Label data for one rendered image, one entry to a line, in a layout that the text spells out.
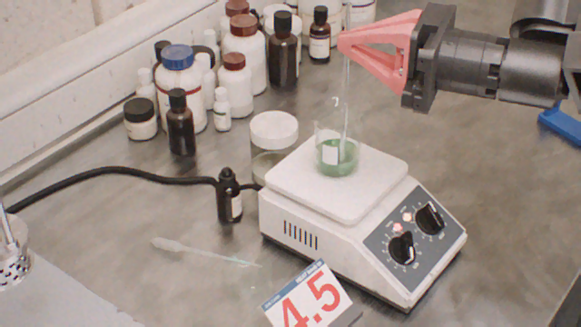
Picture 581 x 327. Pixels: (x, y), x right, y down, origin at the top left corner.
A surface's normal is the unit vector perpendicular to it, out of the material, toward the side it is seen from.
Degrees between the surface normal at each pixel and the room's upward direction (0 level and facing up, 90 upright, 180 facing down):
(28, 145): 90
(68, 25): 90
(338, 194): 0
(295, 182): 0
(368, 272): 90
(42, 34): 90
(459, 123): 0
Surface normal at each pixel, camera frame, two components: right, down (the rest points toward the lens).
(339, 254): -0.60, 0.49
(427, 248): 0.40, -0.50
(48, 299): 0.00, -0.79
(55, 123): 0.81, 0.37
